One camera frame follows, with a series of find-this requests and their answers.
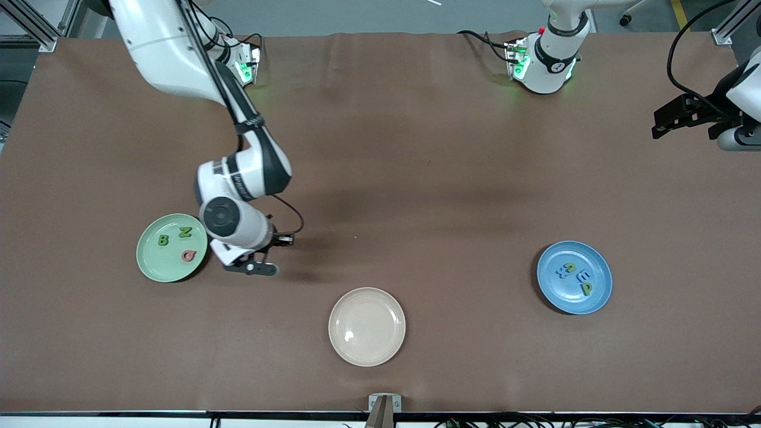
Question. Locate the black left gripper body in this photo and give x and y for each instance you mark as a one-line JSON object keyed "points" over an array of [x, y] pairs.
{"points": [[707, 109]]}

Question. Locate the green letter N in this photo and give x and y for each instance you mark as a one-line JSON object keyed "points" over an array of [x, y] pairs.
{"points": [[570, 268], [185, 232]]}

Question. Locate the pink letter Q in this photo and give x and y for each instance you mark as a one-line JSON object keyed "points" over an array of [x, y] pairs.
{"points": [[185, 255]]}

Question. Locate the green letter B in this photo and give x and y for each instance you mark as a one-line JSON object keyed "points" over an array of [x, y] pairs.
{"points": [[162, 240]]}

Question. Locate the blue letter m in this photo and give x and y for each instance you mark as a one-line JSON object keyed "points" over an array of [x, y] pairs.
{"points": [[583, 275]]}

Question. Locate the green letter p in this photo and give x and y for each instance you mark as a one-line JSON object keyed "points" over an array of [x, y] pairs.
{"points": [[587, 289]]}

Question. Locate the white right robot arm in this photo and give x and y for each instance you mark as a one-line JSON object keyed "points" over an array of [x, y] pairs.
{"points": [[160, 47]]}

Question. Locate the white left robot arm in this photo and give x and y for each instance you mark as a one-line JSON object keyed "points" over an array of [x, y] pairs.
{"points": [[550, 71]]}

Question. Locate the office chair base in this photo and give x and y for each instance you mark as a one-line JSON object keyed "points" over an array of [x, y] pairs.
{"points": [[624, 21]]}

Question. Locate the green plate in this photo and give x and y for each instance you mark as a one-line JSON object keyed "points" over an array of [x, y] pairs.
{"points": [[160, 264]]}

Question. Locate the beige plate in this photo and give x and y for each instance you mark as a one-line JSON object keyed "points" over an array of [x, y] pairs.
{"points": [[367, 327]]}

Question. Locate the brown table mat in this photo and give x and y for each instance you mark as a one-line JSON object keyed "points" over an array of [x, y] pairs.
{"points": [[416, 148]]}

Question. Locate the blue plate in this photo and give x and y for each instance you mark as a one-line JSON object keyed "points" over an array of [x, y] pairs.
{"points": [[565, 297]]}

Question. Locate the aluminium frame post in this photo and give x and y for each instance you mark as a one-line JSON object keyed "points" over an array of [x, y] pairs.
{"points": [[24, 22], [722, 37], [70, 18]]}

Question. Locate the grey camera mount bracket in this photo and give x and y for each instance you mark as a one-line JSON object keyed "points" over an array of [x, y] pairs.
{"points": [[385, 404]]}

